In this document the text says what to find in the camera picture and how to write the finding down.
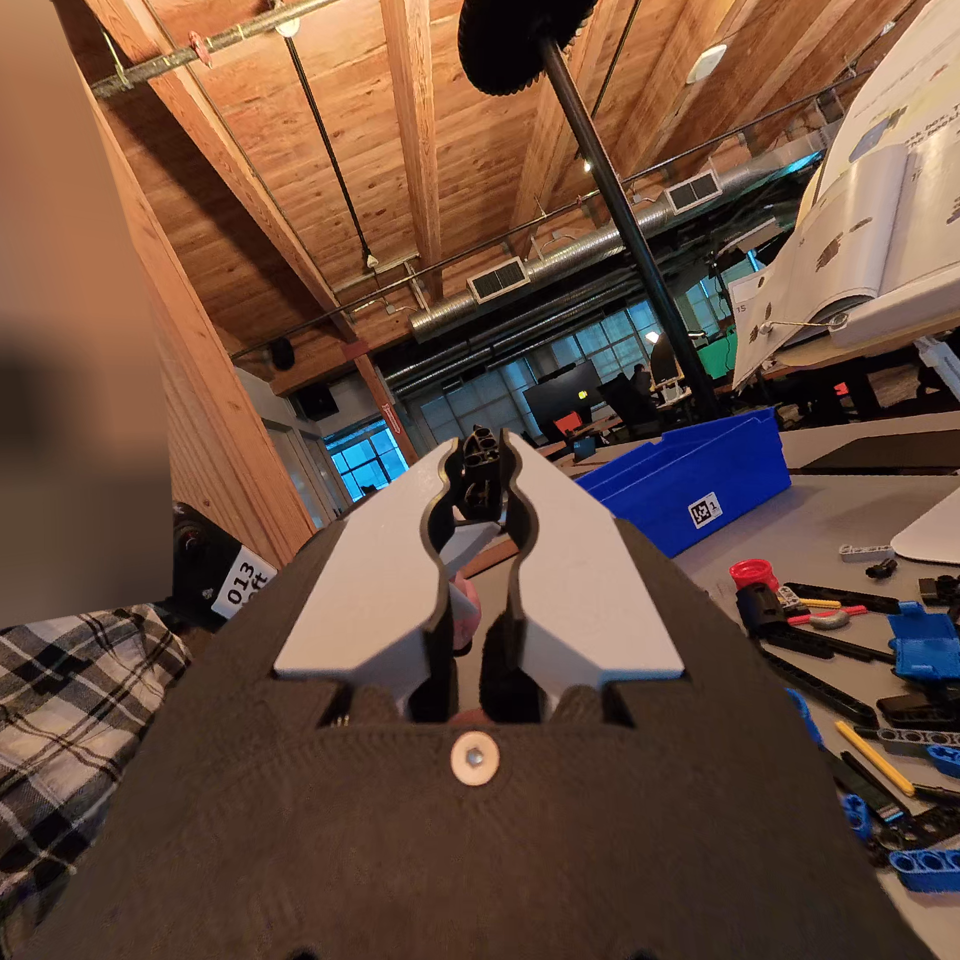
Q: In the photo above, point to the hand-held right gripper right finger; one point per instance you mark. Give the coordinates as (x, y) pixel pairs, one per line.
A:
(592, 600)

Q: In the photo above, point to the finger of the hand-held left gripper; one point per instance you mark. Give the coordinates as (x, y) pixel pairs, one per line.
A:
(465, 547)

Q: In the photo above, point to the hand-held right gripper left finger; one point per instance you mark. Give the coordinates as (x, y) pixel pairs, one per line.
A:
(360, 600)

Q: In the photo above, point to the black bar with blue pin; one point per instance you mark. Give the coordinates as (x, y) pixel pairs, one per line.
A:
(480, 465)

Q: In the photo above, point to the building instruction booklet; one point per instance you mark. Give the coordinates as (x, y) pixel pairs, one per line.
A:
(847, 225)

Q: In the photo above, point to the grey desk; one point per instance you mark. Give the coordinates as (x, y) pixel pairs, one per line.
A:
(810, 517)

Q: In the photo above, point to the person's left hand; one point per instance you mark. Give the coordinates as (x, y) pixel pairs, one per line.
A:
(465, 607)

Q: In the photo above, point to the blue bin with square tag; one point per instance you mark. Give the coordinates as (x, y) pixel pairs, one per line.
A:
(652, 495)

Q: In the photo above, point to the blue lit window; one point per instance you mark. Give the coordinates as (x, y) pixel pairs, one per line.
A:
(367, 465)

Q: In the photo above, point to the orange chair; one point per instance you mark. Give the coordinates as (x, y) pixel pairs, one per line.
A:
(568, 424)

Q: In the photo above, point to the red wheel rim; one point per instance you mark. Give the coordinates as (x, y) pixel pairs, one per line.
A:
(754, 574)

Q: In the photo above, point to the black curved panel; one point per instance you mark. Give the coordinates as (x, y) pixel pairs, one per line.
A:
(761, 611)

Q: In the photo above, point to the black monitor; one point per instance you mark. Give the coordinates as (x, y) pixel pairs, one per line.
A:
(562, 397)

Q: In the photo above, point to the red axle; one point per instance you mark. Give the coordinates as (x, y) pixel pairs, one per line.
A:
(799, 621)

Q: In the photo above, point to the short yellow axle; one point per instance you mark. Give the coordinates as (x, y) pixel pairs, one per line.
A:
(821, 602)

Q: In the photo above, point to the silver curved pipe piece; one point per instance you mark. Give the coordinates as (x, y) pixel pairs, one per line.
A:
(829, 620)

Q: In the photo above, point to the blue wheel rim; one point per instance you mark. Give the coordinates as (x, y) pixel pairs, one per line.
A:
(808, 716)

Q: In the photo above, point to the long black beam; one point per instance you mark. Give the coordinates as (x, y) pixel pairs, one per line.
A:
(825, 694)

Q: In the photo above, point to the white ceiling vent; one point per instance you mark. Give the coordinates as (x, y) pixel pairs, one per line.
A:
(694, 192)
(499, 280)

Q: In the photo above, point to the green screen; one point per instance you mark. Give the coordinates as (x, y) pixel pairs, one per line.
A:
(716, 360)

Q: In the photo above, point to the thin black beam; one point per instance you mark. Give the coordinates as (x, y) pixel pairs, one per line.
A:
(870, 602)

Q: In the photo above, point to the small pale grey beam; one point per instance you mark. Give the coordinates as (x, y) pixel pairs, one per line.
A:
(866, 553)

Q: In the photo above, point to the small black pin connector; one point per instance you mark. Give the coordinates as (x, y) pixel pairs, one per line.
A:
(881, 568)

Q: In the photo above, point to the blue folded panel piece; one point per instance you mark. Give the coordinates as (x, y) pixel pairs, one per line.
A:
(922, 645)

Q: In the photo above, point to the small blue connector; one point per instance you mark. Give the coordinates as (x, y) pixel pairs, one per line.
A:
(856, 814)

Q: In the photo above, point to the long grey beam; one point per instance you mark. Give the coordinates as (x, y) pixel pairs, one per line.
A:
(922, 741)

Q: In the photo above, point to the blue bent short beam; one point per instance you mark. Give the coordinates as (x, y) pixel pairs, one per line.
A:
(946, 761)

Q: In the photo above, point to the black floor pole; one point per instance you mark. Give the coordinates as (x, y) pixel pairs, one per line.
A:
(600, 172)

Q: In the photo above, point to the blue L-shaped beam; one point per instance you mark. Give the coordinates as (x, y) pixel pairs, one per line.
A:
(926, 870)

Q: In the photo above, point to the rusty ceiling pipe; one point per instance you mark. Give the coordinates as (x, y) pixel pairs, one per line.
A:
(172, 52)

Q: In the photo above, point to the round ceiling lamp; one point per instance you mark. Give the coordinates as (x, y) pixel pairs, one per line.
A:
(706, 64)

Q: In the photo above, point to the silver air duct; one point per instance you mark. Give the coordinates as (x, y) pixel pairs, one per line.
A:
(570, 255)

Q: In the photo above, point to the black frame piece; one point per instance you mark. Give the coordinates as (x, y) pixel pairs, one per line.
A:
(941, 589)

